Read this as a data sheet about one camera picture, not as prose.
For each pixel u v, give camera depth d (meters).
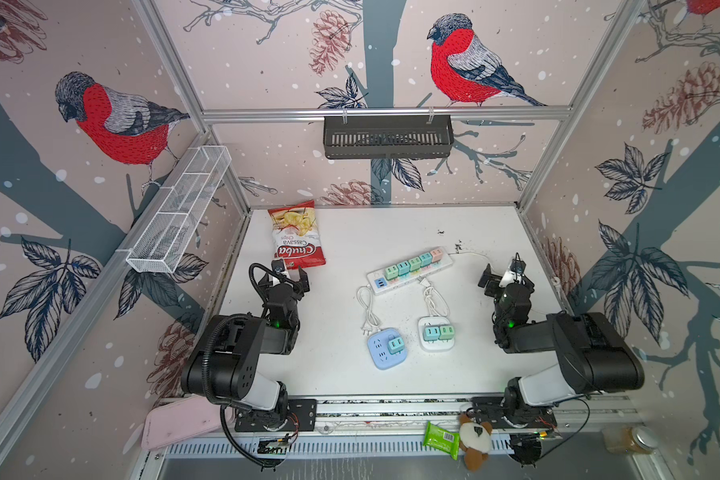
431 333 0.81
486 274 0.84
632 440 0.62
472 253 1.07
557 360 0.49
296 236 1.06
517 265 0.76
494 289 0.83
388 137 1.04
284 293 0.73
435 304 0.92
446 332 0.81
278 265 0.77
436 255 0.98
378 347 0.82
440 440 0.69
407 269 0.95
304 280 0.85
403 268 0.95
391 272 0.93
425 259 0.96
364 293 0.96
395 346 0.78
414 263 0.95
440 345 0.83
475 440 0.68
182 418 0.74
